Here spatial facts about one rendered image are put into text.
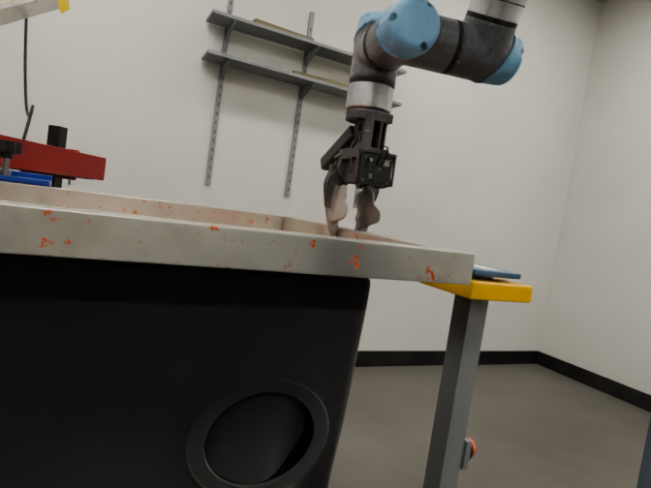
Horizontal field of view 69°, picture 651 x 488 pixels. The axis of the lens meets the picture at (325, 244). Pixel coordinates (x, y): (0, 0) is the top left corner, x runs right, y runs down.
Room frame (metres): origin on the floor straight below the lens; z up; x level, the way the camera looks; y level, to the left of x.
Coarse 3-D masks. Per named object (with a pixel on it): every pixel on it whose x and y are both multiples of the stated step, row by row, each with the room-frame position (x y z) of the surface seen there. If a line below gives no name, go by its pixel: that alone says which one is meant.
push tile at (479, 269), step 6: (474, 264) 0.81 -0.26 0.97; (480, 264) 0.84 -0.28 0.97; (474, 270) 0.72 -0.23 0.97; (480, 270) 0.73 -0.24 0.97; (486, 270) 0.73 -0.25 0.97; (492, 270) 0.74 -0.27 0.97; (498, 270) 0.76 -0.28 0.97; (504, 270) 0.78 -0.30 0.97; (486, 276) 0.74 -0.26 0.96; (492, 276) 0.74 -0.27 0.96; (498, 276) 0.74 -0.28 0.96; (504, 276) 0.75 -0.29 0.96; (510, 276) 0.75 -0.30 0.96; (516, 276) 0.76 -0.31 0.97
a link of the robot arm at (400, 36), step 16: (400, 0) 0.64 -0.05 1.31; (416, 0) 0.64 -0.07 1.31; (384, 16) 0.66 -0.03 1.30; (400, 16) 0.64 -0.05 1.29; (416, 16) 0.64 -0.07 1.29; (432, 16) 0.65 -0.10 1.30; (368, 32) 0.72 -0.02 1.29; (384, 32) 0.66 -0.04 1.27; (400, 32) 0.64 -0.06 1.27; (416, 32) 0.64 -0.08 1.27; (432, 32) 0.65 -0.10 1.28; (448, 32) 0.67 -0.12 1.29; (368, 48) 0.72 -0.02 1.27; (384, 48) 0.67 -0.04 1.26; (400, 48) 0.65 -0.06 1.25; (416, 48) 0.65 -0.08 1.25; (432, 48) 0.67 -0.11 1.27; (448, 48) 0.68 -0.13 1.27; (384, 64) 0.72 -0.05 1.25; (400, 64) 0.70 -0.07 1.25; (416, 64) 0.70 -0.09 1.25; (432, 64) 0.69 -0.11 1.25; (448, 64) 0.69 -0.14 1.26
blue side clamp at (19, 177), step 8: (0, 176) 0.80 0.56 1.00; (8, 176) 0.81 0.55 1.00; (16, 176) 0.81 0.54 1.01; (24, 176) 0.85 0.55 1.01; (32, 176) 0.86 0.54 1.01; (40, 176) 0.86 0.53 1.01; (48, 176) 0.87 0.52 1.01; (32, 184) 0.82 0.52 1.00; (40, 184) 0.83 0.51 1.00; (48, 184) 0.83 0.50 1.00
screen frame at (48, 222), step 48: (0, 192) 0.80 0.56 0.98; (48, 192) 0.84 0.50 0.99; (0, 240) 0.35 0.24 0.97; (48, 240) 0.37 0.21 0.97; (96, 240) 0.38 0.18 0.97; (144, 240) 0.40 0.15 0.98; (192, 240) 0.41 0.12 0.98; (240, 240) 0.43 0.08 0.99; (288, 240) 0.45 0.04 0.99; (336, 240) 0.48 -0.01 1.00; (384, 240) 0.67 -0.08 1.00
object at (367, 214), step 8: (360, 192) 0.82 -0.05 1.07; (368, 192) 0.81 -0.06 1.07; (360, 200) 0.81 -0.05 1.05; (368, 200) 0.81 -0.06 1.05; (360, 208) 0.81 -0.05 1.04; (368, 208) 0.81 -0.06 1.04; (376, 208) 0.79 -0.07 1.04; (360, 216) 0.81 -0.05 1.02; (368, 216) 0.81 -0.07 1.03; (376, 216) 0.79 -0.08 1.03; (360, 224) 0.81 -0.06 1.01; (368, 224) 0.81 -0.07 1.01
